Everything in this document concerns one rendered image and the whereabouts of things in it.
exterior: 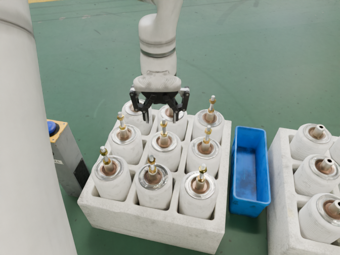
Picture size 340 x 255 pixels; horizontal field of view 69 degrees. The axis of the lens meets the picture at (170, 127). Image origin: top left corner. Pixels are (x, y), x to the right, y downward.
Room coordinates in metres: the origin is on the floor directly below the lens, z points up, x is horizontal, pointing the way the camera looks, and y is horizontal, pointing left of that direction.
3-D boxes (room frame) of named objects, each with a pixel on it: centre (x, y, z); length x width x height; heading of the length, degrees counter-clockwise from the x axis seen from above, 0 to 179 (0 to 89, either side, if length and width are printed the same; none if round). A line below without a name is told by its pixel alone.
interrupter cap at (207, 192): (0.30, -0.07, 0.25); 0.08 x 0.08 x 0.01
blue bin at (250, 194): (0.47, -0.27, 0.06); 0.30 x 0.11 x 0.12; 168
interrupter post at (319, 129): (0.47, -0.43, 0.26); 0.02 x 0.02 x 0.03
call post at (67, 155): (0.43, 0.32, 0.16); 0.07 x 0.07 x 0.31; 78
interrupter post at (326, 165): (0.35, -0.40, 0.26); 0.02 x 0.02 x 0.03
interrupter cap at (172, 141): (0.44, 0.02, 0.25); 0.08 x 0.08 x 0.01
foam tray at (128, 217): (0.44, 0.02, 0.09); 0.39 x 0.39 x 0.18; 78
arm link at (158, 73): (0.42, 0.02, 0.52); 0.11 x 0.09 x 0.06; 179
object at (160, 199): (0.32, 0.04, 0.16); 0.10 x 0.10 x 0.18
